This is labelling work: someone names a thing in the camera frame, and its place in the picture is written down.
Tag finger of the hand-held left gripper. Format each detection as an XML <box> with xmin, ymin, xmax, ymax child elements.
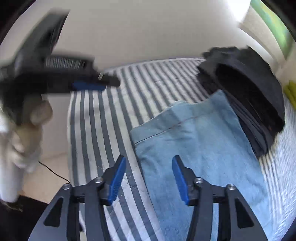
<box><xmin>92</xmin><ymin>73</ymin><xmax>121</xmax><ymax>88</ymax></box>
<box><xmin>72</xmin><ymin>81</ymin><xmax>107</xmax><ymax>91</ymax></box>

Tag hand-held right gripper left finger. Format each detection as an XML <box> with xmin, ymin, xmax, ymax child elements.
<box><xmin>28</xmin><ymin>155</ymin><xmax>126</xmax><ymax>241</ymax></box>

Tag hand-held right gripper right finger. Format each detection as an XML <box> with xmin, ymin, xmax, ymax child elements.
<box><xmin>172</xmin><ymin>155</ymin><xmax>269</xmax><ymax>241</ymax></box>

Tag light blue denim jeans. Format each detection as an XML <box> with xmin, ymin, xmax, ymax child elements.
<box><xmin>130</xmin><ymin>90</ymin><xmax>273</xmax><ymax>241</ymax></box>

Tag person's left forearm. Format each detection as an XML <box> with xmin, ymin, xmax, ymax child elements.
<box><xmin>0</xmin><ymin>111</ymin><xmax>23</xmax><ymax>204</ymax></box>

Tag person's left hand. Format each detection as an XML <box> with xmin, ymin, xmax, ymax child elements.
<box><xmin>0</xmin><ymin>100</ymin><xmax>54</xmax><ymax>174</ymax></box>

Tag blue white striped quilt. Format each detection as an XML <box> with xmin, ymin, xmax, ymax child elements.
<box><xmin>67</xmin><ymin>58</ymin><xmax>296</xmax><ymax>241</ymax></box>

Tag person's black clothing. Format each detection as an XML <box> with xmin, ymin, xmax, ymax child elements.
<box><xmin>0</xmin><ymin>196</ymin><xmax>81</xmax><ymax>241</ymax></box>

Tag stack of black folded clothes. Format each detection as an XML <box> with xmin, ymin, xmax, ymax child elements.
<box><xmin>196</xmin><ymin>46</ymin><xmax>285</xmax><ymax>158</ymax></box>

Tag black cable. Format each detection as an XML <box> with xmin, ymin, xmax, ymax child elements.
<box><xmin>38</xmin><ymin>161</ymin><xmax>71</xmax><ymax>184</ymax></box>

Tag landscape wall poster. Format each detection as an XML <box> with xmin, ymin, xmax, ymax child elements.
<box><xmin>251</xmin><ymin>0</ymin><xmax>293</xmax><ymax>58</ymax></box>

